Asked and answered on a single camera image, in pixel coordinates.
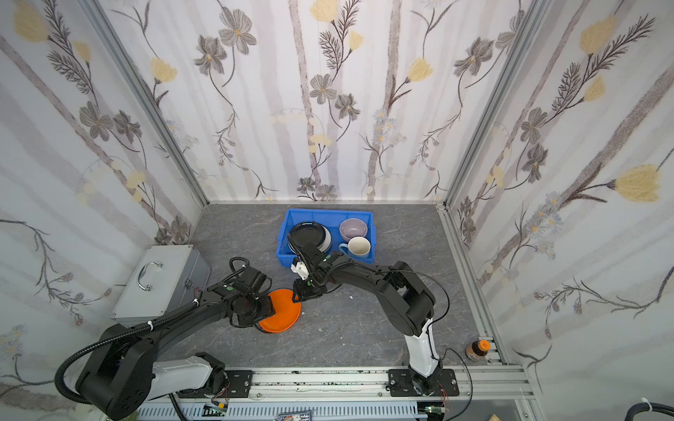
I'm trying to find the orange plate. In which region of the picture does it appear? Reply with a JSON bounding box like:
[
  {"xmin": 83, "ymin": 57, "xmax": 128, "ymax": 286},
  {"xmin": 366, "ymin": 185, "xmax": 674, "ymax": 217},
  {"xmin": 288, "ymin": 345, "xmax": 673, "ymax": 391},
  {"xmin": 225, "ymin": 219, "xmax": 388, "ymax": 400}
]
[{"xmin": 258, "ymin": 289, "xmax": 302, "ymax": 333}]

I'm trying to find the cream ceramic mug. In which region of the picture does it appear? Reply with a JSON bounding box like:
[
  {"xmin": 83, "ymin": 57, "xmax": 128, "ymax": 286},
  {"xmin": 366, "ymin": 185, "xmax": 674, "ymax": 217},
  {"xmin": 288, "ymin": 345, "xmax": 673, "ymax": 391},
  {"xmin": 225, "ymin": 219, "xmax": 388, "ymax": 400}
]
[{"xmin": 338, "ymin": 236, "xmax": 371, "ymax": 258}]

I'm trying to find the black glossy plate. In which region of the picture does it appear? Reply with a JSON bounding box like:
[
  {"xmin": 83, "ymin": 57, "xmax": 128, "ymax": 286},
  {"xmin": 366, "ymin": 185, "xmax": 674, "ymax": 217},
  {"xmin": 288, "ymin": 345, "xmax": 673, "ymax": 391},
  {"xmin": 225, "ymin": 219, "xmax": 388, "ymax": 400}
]
[{"xmin": 287, "ymin": 221, "xmax": 332, "ymax": 254}]

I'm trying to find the lilac ceramic bowl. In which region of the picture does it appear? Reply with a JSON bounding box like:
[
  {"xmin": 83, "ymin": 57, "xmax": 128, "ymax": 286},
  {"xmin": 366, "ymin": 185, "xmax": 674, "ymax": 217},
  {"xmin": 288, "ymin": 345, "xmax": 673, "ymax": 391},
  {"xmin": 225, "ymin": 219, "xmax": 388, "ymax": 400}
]
[{"xmin": 339, "ymin": 219, "xmax": 369, "ymax": 242}]

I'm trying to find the blue plastic bin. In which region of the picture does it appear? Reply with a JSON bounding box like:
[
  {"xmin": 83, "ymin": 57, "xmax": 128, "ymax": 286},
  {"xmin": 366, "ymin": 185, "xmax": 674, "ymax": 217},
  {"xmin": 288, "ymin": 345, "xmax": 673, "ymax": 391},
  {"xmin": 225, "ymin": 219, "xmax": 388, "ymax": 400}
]
[{"xmin": 276, "ymin": 208, "xmax": 377, "ymax": 268}]

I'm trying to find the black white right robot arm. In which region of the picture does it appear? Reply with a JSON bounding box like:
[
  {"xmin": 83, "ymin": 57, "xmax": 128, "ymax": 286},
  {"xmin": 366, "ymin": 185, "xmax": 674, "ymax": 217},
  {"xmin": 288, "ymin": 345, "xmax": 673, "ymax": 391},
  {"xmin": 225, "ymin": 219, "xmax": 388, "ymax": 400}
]
[{"xmin": 291, "ymin": 254, "xmax": 443, "ymax": 396}]

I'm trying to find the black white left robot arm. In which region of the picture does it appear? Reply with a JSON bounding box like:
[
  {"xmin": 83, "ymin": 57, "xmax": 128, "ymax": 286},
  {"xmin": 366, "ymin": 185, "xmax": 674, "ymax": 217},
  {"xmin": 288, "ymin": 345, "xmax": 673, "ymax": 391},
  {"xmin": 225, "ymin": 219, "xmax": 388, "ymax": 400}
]
[{"xmin": 60, "ymin": 288, "xmax": 275, "ymax": 420}]

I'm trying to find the grey metal case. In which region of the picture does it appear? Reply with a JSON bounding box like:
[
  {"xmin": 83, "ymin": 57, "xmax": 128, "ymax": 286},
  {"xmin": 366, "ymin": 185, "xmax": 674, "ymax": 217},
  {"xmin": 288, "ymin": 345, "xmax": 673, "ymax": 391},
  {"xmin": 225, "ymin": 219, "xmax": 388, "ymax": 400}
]
[{"xmin": 112, "ymin": 245, "xmax": 212, "ymax": 327}]

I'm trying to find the orange capped brown bottle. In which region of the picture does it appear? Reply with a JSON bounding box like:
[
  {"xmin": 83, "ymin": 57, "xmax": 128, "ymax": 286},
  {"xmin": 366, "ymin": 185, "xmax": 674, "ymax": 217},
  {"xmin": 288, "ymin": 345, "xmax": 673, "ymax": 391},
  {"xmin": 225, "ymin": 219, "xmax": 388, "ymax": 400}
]
[{"xmin": 465, "ymin": 340, "xmax": 491, "ymax": 361}]

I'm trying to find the black corrugated cable conduit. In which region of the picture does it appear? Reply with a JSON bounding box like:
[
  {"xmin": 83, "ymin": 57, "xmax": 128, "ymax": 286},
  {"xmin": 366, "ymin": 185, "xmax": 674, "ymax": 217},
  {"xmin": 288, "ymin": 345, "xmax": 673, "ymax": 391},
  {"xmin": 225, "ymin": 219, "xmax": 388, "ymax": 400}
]
[{"xmin": 53, "ymin": 302, "xmax": 204, "ymax": 421}]

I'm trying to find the black thin right cable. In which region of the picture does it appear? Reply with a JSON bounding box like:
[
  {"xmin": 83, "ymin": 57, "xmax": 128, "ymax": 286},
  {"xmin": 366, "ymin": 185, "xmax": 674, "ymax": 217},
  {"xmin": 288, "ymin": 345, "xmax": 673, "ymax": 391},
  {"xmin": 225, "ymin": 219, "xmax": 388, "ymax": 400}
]
[{"xmin": 399, "ymin": 270, "xmax": 475, "ymax": 421}]

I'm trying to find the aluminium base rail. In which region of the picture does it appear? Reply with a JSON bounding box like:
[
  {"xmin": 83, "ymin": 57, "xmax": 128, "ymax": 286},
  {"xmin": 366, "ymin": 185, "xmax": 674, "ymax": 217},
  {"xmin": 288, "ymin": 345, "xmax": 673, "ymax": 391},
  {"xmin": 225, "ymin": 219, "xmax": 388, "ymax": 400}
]
[{"xmin": 178, "ymin": 365, "xmax": 544, "ymax": 420}]

